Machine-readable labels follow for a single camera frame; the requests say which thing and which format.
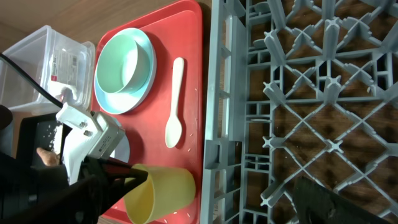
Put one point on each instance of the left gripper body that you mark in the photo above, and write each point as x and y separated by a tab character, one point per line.
30	195

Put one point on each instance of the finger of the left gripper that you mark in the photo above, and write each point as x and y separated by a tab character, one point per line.
114	179

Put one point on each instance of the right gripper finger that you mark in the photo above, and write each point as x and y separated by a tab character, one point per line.
329	205

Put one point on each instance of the small light blue plate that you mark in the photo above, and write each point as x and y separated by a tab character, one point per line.
122	150

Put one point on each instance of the yellow plastic cup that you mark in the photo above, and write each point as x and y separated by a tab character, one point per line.
166	190

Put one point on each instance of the white rice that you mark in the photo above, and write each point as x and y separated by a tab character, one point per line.
50	136

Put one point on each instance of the white plastic spoon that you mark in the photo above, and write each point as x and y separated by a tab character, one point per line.
173	129

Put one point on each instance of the light green bowl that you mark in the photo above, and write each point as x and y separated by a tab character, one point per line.
123	65

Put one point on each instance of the black food waste tray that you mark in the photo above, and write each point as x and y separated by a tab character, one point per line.
29	139

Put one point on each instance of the grey dishwasher rack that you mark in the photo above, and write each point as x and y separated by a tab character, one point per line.
299	88

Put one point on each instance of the clear plastic waste bin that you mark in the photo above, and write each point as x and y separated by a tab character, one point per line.
60	65

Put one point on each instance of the large light blue plate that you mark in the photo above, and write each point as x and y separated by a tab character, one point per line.
123	102

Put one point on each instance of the red serving tray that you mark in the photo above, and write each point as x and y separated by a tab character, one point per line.
175	31

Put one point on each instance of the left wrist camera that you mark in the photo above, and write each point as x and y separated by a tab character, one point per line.
93	134

